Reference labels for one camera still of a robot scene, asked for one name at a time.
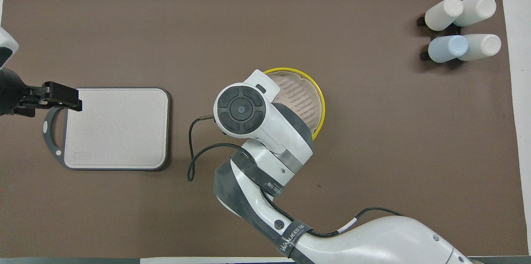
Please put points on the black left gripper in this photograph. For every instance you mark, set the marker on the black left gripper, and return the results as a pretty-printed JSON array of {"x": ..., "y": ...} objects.
[{"x": 35, "y": 98}]

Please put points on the yellow bamboo steamer basket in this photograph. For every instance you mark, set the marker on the yellow bamboo steamer basket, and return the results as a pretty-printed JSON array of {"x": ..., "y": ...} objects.
[{"x": 322, "y": 110}]

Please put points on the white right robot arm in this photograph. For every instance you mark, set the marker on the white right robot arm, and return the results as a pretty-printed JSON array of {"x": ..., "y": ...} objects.
[{"x": 265, "y": 139}]

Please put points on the perforated steamer liner paper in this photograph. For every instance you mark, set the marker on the perforated steamer liner paper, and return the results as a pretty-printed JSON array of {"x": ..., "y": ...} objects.
[{"x": 305, "y": 98}]

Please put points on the white grey-rimmed cutting board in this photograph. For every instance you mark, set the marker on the white grey-rimmed cutting board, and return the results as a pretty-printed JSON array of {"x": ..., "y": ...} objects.
[{"x": 120, "y": 131}]

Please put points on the brown table mat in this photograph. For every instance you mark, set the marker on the brown table mat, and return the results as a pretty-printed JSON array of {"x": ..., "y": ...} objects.
[{"x": 373, "y": 131}]

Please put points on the black cup rack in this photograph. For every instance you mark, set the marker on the black cup rack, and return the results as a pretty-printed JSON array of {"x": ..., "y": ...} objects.
[{"x": 422, "y": 21}]

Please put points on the light blue plastic cup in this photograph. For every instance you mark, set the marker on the light blue plastic cup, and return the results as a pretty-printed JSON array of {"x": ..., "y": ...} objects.
[{"x": 447, "y": 49}]

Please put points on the white plastic cup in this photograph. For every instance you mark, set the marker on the white plastic cup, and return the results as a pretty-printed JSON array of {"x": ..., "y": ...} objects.
[
  {"x": 442, "y": 14},
  {"x": 479, "y": 10},
  {"x": 483, "y": 47}
]

